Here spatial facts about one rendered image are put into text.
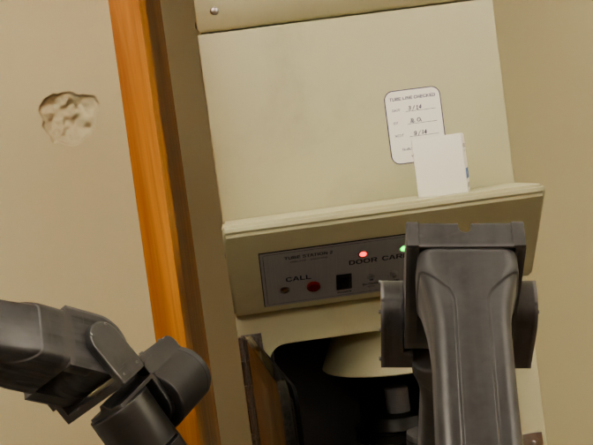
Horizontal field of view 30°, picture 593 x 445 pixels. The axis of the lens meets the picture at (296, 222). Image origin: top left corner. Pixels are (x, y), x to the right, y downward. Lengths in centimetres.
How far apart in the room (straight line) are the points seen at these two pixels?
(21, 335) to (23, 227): 74
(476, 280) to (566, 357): 103
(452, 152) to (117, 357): 40
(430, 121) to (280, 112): 16
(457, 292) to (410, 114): 54
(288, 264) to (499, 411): 51
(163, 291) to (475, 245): 47
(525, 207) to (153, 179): 37
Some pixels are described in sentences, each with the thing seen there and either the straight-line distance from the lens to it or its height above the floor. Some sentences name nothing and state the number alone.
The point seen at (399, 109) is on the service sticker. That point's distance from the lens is 120.
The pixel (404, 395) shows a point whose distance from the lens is 132.
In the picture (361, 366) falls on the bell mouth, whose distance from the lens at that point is 124.
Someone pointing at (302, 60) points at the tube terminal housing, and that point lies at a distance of 119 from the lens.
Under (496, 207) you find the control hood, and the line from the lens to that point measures 111.
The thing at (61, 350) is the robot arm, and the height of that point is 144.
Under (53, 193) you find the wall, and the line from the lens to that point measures 164.
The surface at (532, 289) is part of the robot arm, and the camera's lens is 79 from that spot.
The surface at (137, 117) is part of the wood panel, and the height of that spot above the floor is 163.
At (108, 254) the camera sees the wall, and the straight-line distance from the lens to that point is 163.
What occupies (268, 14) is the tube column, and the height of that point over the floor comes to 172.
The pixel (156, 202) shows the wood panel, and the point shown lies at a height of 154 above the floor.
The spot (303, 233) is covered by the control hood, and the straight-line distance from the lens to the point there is 108.
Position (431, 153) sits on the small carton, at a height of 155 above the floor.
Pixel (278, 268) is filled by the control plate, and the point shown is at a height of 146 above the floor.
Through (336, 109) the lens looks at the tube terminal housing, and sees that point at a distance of 119.
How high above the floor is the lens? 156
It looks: 3 degrees down
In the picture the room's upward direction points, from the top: 8 degrees counter-clockwise
